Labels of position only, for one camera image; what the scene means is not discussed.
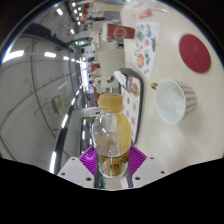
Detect clear bottle with yellow drink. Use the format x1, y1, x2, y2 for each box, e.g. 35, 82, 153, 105
91, 93, 133, 179

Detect crumpled white napkin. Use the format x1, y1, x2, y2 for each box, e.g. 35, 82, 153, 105
113, 69, 128, 86

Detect white patterned cup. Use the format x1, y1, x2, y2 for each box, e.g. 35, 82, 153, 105
151, 78, 198, 126

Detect flat round red coaster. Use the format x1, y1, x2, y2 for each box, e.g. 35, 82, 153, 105
178, 33, 212, 74

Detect colourful printed leaflet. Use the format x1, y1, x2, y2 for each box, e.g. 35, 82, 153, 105
132, 21, 161, 80

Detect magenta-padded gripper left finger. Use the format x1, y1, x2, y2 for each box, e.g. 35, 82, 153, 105
56, 145, 98, 189

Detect red paper cup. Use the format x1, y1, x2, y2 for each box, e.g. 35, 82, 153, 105
101, 23, 136, 43

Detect small red sauce packet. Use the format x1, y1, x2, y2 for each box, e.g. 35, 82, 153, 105
138, 9, 153, 20

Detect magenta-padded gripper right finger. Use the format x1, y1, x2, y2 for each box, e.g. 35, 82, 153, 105
125, 145, 167, 189

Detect ceiling air conditioner unit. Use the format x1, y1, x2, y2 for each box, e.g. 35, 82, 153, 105
51, 94, 65, 114

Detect ceiling strip lights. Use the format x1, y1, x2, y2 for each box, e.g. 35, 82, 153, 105
1, 1, 88, 174

